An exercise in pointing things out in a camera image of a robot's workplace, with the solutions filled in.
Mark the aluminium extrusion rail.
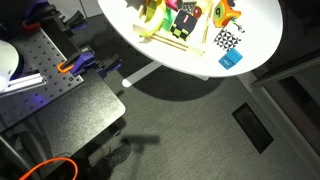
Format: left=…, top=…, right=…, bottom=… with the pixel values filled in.
left=0, top=73, right=47, bottom=96

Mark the far purple clamp orange handle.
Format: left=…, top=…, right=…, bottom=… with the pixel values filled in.
left=22, top=0, right=87, bottom=31

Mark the white round table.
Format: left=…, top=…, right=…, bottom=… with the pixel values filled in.
left=98, top=0, right=283, bottom=77

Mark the near purple clamp orange handle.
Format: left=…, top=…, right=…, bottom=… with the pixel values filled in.
left=57, top=47, right=122, bottom=78

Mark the red round object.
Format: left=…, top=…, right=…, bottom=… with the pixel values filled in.
left=193, top=6, right=202, bottom=19

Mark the wooden tray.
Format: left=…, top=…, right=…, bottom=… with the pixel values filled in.
left=133, top=0, right=213, bottom=56

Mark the yellow banana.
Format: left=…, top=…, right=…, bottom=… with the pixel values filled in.
left=139, top=1, right=166, bottom=37

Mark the orange cable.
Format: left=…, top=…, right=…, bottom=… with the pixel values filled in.
left=19, top=157, right=79, bottom=180

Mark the black floor vent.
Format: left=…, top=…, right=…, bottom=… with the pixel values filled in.
left=232, top=103, right=274, bottom=153

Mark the purple clamp orange handle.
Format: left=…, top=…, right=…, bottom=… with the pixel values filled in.
left=57, top=47, right=122, bottom=78
left=22, top=0, right=87, bottom=31

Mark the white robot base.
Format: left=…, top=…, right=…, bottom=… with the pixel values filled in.
left=0, top=40, right=19, bottom=92

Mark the black cube with red mark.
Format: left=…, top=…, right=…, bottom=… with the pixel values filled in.
left=170, top=10, right=198, bottom=41

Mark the green cube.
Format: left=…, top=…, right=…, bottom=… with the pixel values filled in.
left=161, top=8, right=176, bottom=31

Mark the black shoe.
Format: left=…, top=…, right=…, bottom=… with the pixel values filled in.
left=88, top=143, right=132, bottom=180

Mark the black white patterned tile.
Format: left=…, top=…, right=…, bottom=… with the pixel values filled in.
left=214, top=29, right=241, bottom=51

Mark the pink cube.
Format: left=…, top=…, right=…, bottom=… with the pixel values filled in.
left=165, top=0, right=178, bottom=11

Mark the black cart top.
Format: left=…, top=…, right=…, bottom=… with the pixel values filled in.
left=0, top=71, right=126, bottom=158

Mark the grey patterned cube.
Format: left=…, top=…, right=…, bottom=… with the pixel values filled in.
left=182, top=0, right=197, bottom=14

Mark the black perforated breadboard plate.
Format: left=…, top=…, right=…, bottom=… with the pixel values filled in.
left=0, top=21, right=83, bottom=132

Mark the white table foot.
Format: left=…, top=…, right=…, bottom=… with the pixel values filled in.
left=122, top=61, right=210, bottom=88

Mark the orange toy with number nine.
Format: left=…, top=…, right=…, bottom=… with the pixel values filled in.
left=213, top=0, right=241, bottom=28

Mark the blue cube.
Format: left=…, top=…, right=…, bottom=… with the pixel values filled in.
left=219, top=48, right=243, bottom=70

